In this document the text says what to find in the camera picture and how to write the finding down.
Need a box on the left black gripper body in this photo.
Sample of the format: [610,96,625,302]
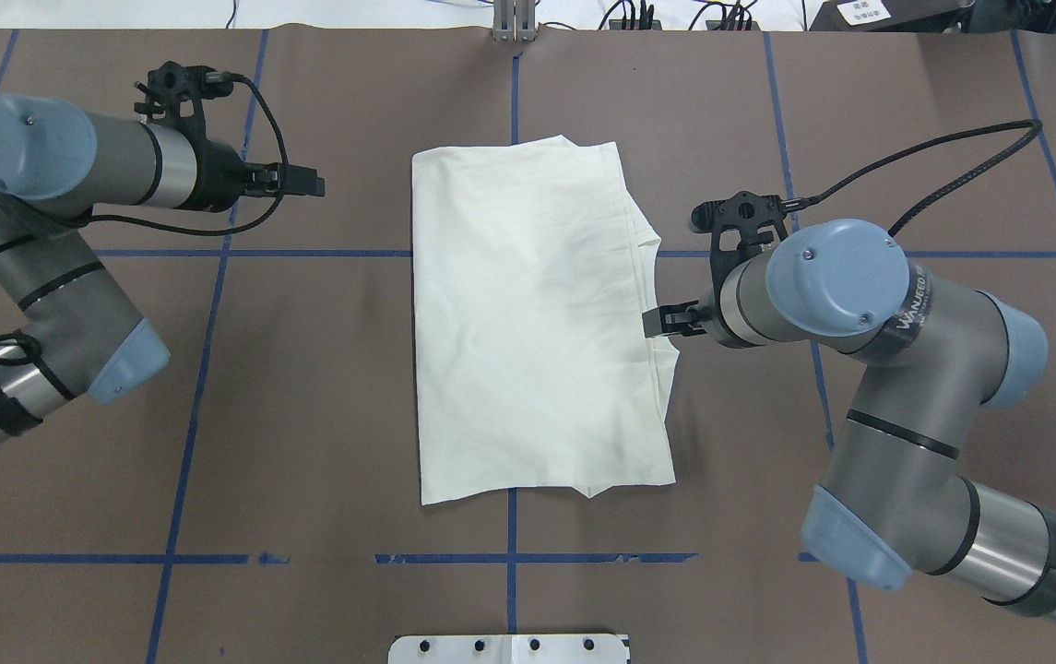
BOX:
[135,62,280,213]

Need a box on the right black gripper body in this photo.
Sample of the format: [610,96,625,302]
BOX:
[689,192,789,349]

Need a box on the cream long-sleeve printed shirt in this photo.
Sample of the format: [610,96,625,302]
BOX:
[412,136,679,505]

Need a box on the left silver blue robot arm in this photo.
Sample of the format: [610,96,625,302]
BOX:
[0,62,325,444]

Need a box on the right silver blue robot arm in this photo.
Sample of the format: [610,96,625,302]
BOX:
[643,192,1056,622]

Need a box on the near small circuit board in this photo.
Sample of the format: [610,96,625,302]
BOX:
[689,1,760,32]

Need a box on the small circuit board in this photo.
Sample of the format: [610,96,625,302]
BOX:
[599,1,662,32]
[689,1,760,32]

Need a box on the black monitor stand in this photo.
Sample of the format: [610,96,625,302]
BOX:
[807,1,975,33]

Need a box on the far small circuit board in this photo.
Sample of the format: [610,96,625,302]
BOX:
[599,1,662,32]

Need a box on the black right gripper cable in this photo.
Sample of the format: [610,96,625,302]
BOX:
[786,118,1043,239]

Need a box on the aluminium frame post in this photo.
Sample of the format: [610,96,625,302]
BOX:
[489,0,539,43]

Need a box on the white camera mast column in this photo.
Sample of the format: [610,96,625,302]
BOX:
[386,632,633,663]

